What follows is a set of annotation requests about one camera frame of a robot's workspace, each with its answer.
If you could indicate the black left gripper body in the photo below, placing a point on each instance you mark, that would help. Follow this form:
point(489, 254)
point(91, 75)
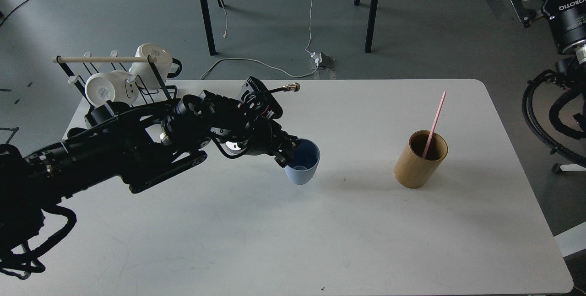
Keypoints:
point(246, 125)

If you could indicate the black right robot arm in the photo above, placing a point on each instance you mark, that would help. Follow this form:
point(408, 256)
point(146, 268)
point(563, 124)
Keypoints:
point(569, 74)

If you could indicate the white mug front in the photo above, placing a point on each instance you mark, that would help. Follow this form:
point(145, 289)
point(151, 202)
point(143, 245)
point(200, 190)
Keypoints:
point(115, 86)

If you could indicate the pink chopstick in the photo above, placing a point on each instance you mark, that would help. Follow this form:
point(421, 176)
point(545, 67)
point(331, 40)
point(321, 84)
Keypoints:
point(433, 126)

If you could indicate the bamboo cylindrical holder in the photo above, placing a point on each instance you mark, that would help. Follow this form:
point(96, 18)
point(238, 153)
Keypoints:
point(415, 166)

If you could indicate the black wire mug rack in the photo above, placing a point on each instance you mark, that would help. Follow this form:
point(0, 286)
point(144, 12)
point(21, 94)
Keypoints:
point(151, 72)

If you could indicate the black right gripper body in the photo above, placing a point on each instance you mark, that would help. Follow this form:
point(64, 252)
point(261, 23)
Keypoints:
point(566, 19)

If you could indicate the blue plastic cup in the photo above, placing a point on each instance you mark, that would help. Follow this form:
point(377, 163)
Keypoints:
point(304, 164)

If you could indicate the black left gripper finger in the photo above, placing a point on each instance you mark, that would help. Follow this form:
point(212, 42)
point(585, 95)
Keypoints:
point(290, 146)
point(283, 157)

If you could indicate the white power adapter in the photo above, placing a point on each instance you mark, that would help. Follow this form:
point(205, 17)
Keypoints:
point(321, 61)

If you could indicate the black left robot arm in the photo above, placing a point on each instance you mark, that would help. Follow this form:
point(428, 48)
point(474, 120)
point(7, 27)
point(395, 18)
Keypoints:
point(142, 145)

